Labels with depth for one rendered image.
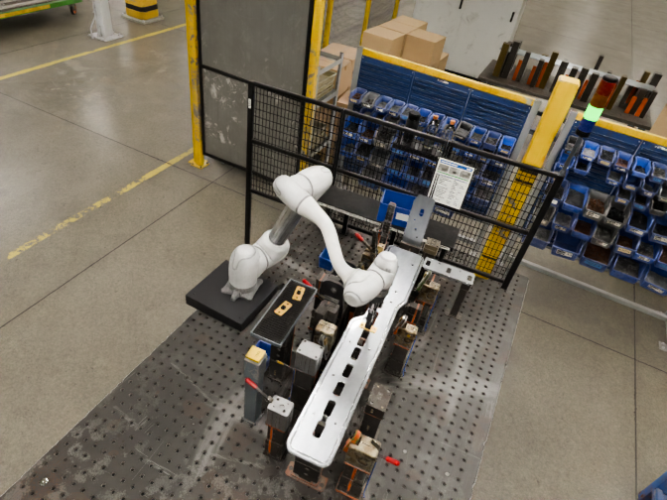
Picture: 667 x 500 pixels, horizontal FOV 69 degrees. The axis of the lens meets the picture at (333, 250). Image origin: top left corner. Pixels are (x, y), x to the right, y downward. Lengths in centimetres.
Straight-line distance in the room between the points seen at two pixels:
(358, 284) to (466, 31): 704
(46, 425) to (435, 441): 216
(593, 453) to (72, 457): 296
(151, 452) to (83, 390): 120
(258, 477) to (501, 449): 172
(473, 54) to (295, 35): 498
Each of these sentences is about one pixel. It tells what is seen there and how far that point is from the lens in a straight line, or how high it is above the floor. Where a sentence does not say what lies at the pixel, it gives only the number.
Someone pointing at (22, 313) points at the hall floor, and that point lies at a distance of 394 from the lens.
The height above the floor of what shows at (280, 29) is 156.
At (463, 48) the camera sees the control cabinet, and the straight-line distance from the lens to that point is 868.
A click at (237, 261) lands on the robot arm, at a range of 258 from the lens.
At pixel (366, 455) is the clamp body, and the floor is 105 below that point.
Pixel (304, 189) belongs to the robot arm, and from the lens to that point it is 219.
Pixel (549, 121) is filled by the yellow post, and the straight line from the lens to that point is 277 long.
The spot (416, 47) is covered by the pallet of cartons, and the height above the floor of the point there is 93.
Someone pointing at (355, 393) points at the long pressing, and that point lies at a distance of 209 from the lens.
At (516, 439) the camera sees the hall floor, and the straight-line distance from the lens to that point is 350.
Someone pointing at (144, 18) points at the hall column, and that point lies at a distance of 947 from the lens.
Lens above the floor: 272
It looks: 40 degrees down
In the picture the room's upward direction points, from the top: 10 degrees clockwise
